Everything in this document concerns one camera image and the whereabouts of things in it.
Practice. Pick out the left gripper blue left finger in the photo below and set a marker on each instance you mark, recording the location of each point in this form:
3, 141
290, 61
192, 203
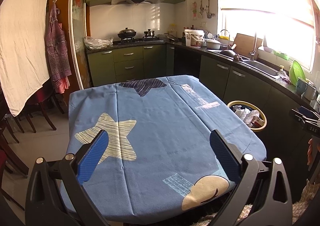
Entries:
56, 195

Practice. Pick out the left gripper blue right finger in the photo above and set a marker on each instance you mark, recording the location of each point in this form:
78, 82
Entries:
262, 193

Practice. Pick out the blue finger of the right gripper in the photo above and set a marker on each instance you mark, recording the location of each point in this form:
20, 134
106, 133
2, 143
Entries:
298, 116
308, 113

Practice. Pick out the right forearm knit sleeve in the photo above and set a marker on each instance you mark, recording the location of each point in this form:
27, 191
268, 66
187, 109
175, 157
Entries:
298, 208

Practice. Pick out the yellow rimmed trash bin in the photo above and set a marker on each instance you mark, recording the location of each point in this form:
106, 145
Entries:
260, 123

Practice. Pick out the steel kitchen sink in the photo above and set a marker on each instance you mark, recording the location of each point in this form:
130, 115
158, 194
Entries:
261, 67

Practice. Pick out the person right hand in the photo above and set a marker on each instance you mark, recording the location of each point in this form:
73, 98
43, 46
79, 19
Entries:
309, 153

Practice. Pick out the steel mug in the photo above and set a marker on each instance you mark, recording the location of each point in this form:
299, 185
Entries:
310, 92

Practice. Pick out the tall chrome sink faucet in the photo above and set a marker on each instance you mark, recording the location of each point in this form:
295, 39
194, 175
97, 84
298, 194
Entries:
252, 54

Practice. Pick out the wooden cutting board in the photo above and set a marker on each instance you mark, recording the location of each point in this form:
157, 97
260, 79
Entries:
245, 43

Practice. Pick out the dark wooden chair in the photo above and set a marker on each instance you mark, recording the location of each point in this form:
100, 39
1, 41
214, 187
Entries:
36, 103

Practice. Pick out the blue star tablecloth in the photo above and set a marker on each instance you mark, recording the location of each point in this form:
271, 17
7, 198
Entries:
158, 162

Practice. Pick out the white enamel pot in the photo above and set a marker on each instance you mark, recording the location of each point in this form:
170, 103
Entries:
212, 44

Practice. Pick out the glass sliding door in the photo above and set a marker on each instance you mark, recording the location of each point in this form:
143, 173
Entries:
77, 32

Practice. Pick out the white plastic bucket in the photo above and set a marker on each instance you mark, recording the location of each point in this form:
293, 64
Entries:
194, 38

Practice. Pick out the white hanging sheet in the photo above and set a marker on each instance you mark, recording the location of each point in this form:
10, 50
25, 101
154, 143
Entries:
24, 67

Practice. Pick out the clear plastic bag on counter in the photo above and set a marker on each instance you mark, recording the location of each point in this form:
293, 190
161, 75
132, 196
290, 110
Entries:
94, 44

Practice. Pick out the small steel pot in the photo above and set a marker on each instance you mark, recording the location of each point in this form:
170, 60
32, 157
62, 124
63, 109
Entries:
149, 33

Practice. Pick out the black wok with lid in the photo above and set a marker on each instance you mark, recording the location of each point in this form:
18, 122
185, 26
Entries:
127, 33

